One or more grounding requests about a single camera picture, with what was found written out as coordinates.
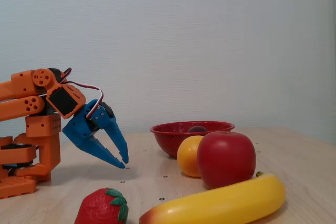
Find red apple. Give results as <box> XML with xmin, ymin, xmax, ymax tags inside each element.
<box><xmin>196</xmin><ymin>131</ymin><xmax>257</xmax><ymax>190</ymax></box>

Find red speckled bowl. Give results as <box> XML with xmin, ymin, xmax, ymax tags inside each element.
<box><xmin>150</xmin><ymin>121</ymin><xmax>236</xmax><ymax>159</ymax></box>

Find dark purple plum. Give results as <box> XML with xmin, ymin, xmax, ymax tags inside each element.
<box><xmin>187</xmin><ymin>125</ymin><xmax>208</xmax><ymax>133</ymax></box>

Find yellow banana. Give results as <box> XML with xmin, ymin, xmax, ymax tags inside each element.
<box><xmin>139</xmin><ymin>171</ymin><xmax>286</xmax><ymax>224</ymax></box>

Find red white servo cable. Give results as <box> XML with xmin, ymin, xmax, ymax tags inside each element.
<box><xmin>59</xmin><ymin>68</ymin><xmax>103</xmax><ymax>119</ymax></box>

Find orange fruit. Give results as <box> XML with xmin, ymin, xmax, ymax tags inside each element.
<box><xmin>176</xmin><ymin>135</ymin><xmax>205</xmax><ymax>178</ymax></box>

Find red strawberry green leaves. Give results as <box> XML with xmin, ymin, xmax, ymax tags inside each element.
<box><xmin>74</xmin><ymin>187</ymin><xmax>129</xmax><ymax>224</ymax></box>

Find blue gripper black motor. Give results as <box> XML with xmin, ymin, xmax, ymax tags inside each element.
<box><xmin>62</xmin><ymin>100</ymin><xmax>129</xmax><ymax>169</ymax></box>

